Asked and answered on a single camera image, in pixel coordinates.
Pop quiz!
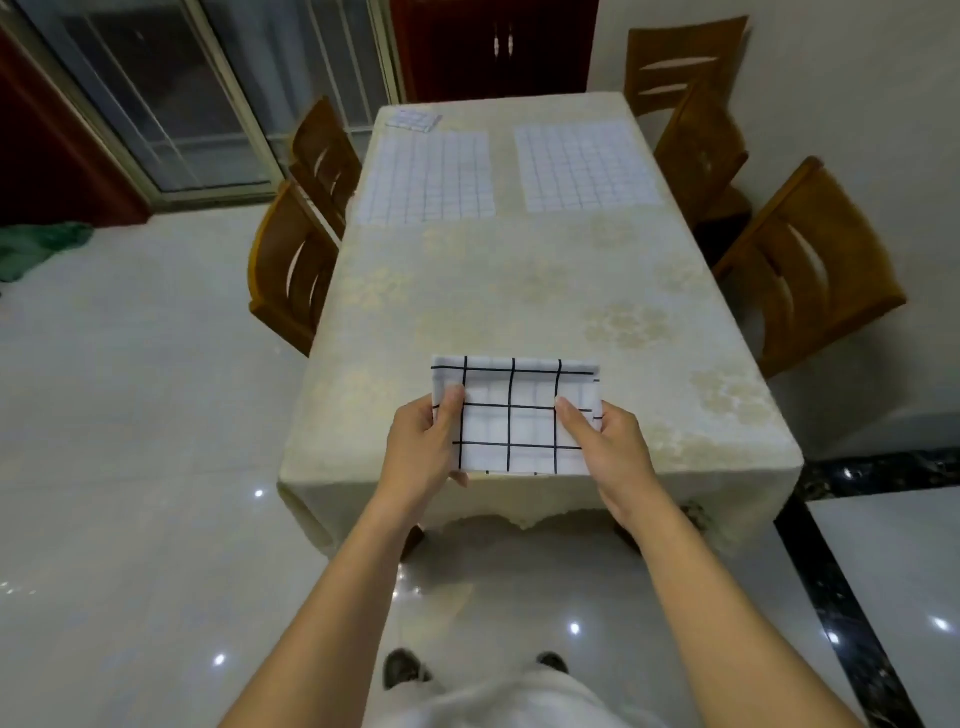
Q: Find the person's left hand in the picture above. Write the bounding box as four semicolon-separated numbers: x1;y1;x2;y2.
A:
373;384;470;520

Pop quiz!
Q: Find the person's right hand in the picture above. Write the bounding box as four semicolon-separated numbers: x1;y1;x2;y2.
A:
553;395;663;528

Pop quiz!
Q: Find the earlier checked cloth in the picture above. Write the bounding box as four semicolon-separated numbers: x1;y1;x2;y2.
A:
385;108;445;136

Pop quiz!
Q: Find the person's right forearm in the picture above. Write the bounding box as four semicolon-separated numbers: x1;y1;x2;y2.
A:
611;500;864;728

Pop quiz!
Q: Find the person's left forearm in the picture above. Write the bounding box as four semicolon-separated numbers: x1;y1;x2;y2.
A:
217;493;421;728

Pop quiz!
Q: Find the table with cream floral tablecloth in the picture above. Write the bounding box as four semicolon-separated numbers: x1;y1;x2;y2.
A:
277;91;806;561

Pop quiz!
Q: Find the wooden dining chair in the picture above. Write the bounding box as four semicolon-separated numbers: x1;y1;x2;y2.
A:
623;15;751;118
653;80;754;228
711;155;910;381
248;179;343;358
288;95;364;241

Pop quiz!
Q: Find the dark red shelf cabinet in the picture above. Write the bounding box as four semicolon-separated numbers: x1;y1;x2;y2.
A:
389;0;601;105

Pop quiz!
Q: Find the glass sliding door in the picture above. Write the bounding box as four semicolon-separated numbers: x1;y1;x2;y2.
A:
0;0;407;212

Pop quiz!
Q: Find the green cloth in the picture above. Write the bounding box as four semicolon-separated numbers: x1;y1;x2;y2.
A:
0;220;96;285

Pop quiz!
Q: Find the dark red wooden cabinet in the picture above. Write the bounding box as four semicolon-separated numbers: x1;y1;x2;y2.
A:
0;28;152;229

